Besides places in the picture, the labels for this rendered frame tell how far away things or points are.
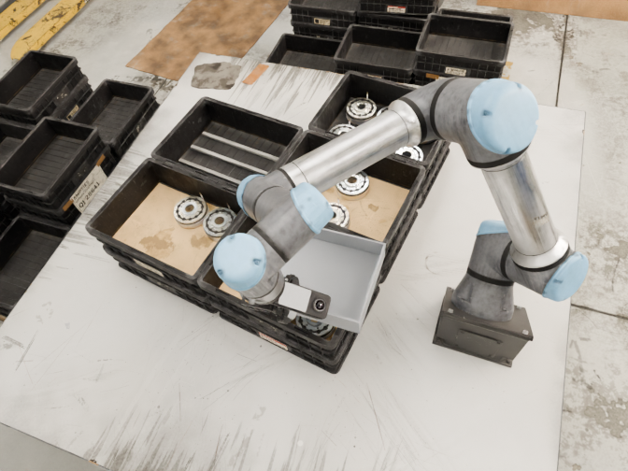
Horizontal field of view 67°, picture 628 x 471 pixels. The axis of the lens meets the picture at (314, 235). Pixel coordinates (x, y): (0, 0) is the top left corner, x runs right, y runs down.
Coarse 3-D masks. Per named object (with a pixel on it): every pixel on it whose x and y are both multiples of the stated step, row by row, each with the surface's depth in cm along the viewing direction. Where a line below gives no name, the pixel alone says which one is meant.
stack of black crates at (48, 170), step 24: (48, 120) 215; (24, 144) 208; (48, 144) 219; (72, 144) 219; (96, 144) 211; (0, 168) 200; (24, 168) 211; (48, 168) 212; (72, 168) 201; (24, 192) 191; (48, 192) 190; (72, 192) 203; (48, 216) 208; (72, 216) 207
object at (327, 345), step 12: (204, 276) 123; (204, 288) 122; (216, 288) 121; (228, 300) 120; (240, 300) 118; (252, 312) 118; (264, 312) 116; (276, 324) 116; (288, 324) 114; (300, 336) 114; (312, 336) 111; (336, 336) 111; (324, 348) 111
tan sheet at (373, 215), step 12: (372, 180) 148; (324, 192) 147; (372, 192) 145; (384, 192) 145; (396, 192) 145; (348, 204) 144; (360, 204) 143; (372, 204) 143; (384, 204) 143; (396, 204) 142; (360, 216) 141; (372, 216) 141; (384, 216) 140; (348, 228) 139; (360, 228) 139; (372, 228) 138; (384, 228) 138
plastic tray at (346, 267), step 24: (312, 240) 112; (336, 240) 110; (360, 240) 106; (288, 264) 109; (312, 264) 108; (336, 264) 108; (360, 264) 107; (312, 288) 105; (336, 288) 104; (360, 288) 104; (336, 312) 101; (360, 312) 100
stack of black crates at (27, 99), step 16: (16, 64) 239; (32, 64) 247; (48, 64) 249; (64, 64) 244; (0, 80) 233; (16, 80) 241; (32, 80) 248; (48, 80) 246; (64, 80) 235; (80, 80) 244; (0, 96) 235; (16, 96) 242; (32, 96) 240; (48, 96) 228; (64, 96) 237; (80, 96) 246; (0, 112) 229; (16, 112) 225; (32, 112) 221; (48, 112) 230; (64, 112) 240
